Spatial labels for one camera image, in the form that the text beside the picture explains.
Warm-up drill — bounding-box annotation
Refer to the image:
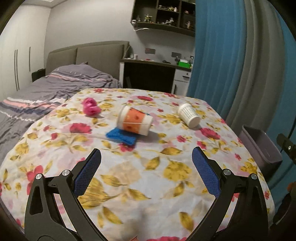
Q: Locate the white grid paper cup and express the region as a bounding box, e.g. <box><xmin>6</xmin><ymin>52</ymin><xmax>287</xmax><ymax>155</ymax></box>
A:
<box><xmin>177</xmin><ymin>102</ymin><xmax>201</xmax><ymax>128</ymax></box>

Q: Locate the blue foam net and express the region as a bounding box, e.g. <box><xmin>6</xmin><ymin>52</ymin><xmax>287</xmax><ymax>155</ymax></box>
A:
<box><xmin>106</xmin><ymin>128</ymin><xmax>138</xmax><ymax>146</ymax></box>

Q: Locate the pink foam net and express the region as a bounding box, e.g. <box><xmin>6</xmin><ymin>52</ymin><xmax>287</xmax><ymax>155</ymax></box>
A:
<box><xmin>82</xmin><ymin>97</ymin><xmax>101</xmax><ymax>116</ymax></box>

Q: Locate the orange paper cup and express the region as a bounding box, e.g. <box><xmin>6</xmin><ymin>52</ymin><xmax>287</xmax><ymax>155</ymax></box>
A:
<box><xmin>116</xmin><ymin>105</ymin><xmax>153</xmax><ymax>136</ymax></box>

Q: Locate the purple plastic trash bin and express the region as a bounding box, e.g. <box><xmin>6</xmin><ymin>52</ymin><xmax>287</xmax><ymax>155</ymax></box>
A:
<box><xmin>239</xmin><ymin>125</ymin><xmax>282</xmax><ymax>181</ymax></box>

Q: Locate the blue grey curtain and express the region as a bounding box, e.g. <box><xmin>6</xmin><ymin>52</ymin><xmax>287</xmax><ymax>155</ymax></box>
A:
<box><xmin>186</xmin><ymin>0</ymin><xmax>296</xmax><ymax>202</ymax></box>

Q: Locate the floral bed sheet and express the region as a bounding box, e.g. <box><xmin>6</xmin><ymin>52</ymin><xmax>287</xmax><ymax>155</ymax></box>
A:
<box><xmin>1</xmin><ymin>88</ymin><xmax>275</xmax><ymax>240</ymax></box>

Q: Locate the purple striped duvet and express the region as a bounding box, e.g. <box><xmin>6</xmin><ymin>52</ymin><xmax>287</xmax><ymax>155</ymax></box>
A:
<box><xmin>1</xmin><ymin>63</ymin><xmax>122</xmax><ymax>160</ymax></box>

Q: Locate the dark desk with drawers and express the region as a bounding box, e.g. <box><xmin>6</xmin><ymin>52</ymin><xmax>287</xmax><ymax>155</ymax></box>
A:
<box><xmin>119</xmin><ymin>59</ymin><xmax>191</xmax><ymax>96</ymax></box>

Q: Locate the green box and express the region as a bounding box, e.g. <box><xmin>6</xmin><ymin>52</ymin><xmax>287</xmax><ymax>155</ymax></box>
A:
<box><xmin>178</xmin><ymin>59</ymin><xmax>191</xmax><ymax>68</ymax></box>

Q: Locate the black bedside table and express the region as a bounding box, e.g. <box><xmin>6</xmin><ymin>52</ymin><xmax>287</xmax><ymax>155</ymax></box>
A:
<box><xmin>31</xmin><ymin>68</ymin><xmax>46</xmax><ymax>82</ymax></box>

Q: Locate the small cup on desk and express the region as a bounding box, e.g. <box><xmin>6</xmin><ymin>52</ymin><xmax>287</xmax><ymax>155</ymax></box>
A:
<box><xmin>130</xmin><ymin>54</ymin><xmax>138</xmax><ymax>60</ymax></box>

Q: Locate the grey padded headboard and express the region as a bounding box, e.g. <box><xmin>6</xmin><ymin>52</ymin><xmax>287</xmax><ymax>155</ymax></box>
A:
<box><xmin>45</xmin><ymin>41</ymin><xmax>130</xmax><ymax>79</ymax></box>

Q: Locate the white wardrobe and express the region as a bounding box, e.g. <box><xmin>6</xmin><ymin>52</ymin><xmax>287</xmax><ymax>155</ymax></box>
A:
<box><xmin>1</xmin><ymin>4</ymin><xmax>51</xmax><ymax>100</ymax></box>

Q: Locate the wall socket panel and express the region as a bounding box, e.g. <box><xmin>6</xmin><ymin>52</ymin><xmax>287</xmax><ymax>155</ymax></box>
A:
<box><xmin>144</xmin><ymin>48</ymin><xmax>156</xmax><ymax>54</ymax></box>

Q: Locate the dark wall shelf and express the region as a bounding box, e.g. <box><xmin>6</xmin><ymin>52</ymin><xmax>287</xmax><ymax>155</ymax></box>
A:
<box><xmin>130</xmin><ymin>0</ymin><xmax>196</xmax><ymax>37</ymax></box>

